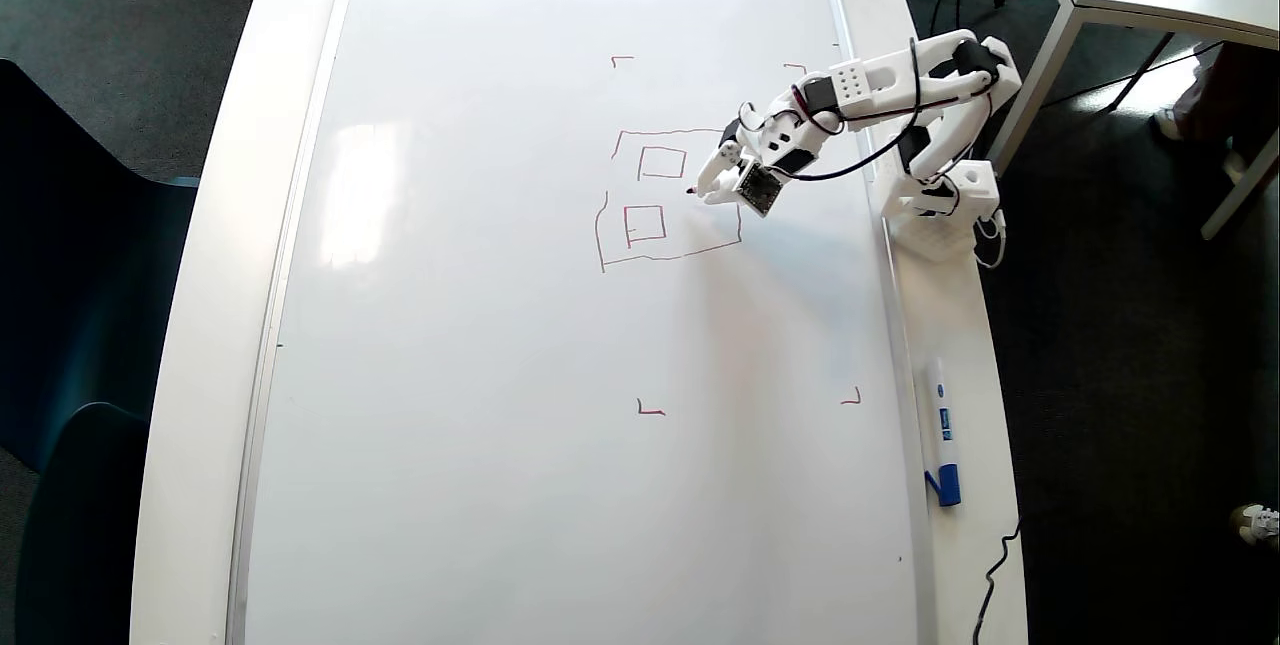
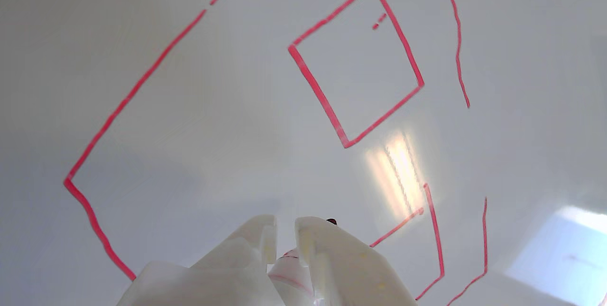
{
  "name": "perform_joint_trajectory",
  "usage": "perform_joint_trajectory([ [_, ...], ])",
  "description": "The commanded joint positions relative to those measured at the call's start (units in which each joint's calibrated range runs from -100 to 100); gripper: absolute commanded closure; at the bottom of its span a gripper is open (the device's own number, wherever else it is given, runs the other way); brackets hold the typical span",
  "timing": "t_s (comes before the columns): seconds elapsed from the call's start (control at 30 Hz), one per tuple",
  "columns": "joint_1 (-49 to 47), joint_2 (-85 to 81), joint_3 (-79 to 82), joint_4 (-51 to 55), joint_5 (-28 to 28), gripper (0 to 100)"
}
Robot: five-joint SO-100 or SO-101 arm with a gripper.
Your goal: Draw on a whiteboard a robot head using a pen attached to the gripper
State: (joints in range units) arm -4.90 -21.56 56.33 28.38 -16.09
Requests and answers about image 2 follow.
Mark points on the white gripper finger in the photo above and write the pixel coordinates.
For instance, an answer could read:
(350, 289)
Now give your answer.
(346, 268)
(223, 273)

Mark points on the red whiteboard marker pen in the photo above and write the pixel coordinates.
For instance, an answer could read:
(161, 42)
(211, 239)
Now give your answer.
(289, 282)

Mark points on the white whiteboard with aluminium frame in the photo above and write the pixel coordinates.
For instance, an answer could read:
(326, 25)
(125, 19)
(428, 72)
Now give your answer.
(213, 106)

